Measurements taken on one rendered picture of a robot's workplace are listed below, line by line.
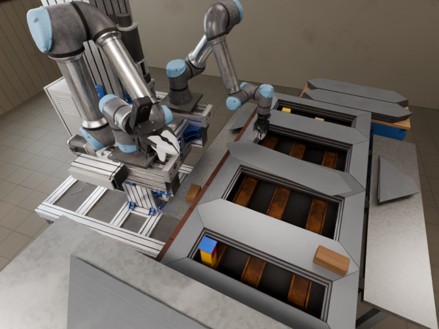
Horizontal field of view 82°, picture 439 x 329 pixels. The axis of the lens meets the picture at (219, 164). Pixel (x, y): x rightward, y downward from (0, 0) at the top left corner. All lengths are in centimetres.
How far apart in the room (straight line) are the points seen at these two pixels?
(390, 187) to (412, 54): 260
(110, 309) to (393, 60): 388
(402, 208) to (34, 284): 166
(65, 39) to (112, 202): 151
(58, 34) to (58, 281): 77
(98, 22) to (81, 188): 170
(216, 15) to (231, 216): 91
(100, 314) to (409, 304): 115
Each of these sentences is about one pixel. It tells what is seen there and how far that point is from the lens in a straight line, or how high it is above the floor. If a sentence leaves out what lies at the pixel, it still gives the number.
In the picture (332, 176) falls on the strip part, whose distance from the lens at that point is 148.
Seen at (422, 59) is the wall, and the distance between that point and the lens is 411.
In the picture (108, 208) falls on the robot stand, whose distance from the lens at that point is 223.
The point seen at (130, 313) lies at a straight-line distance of 87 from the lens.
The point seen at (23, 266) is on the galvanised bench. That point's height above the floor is 105.
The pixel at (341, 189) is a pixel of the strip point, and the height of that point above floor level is 87.
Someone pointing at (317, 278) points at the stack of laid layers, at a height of 85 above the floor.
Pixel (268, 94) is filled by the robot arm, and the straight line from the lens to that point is 139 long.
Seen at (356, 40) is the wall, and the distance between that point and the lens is 389.
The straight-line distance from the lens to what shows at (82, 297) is 93.
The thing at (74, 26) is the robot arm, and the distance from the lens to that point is 100.
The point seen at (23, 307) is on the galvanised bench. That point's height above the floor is 105.
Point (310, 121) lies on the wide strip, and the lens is 184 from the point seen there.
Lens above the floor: 187
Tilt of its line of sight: 45 degrees down
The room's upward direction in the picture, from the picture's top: 1 degrees counter-clockwise
